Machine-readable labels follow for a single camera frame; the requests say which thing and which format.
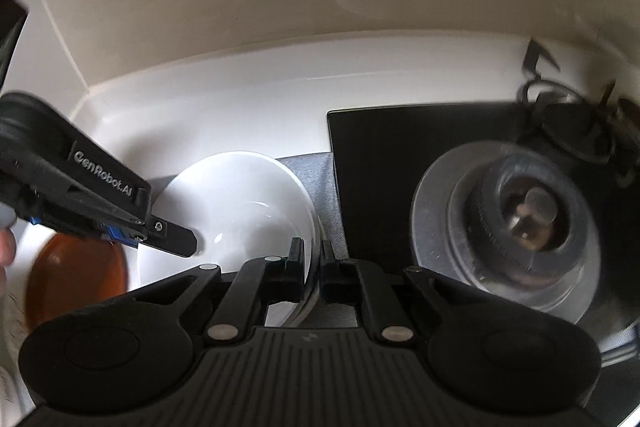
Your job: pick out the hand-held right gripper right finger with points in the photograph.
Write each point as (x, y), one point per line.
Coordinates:
(327, 259)

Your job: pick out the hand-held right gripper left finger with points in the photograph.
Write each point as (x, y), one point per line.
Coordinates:
(296, 259)

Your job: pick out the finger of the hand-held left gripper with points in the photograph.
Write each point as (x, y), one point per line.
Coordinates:
(172, 238)

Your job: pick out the large white floral plate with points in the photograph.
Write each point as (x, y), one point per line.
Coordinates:
(225, 207)

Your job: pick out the person's left hand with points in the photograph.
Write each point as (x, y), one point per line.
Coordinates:
(5, 249)

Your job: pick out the grey counter mat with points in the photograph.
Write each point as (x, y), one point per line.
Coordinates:
(325, 187)

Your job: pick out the brown round plate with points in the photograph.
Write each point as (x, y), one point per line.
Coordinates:
(75, 277)

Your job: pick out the black glass gas stove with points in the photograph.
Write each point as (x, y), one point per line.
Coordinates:
(380, 167)

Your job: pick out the round gas burner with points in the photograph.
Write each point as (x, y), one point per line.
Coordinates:
(505, 232)

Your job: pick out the black pan support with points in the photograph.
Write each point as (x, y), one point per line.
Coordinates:
(560, 107)

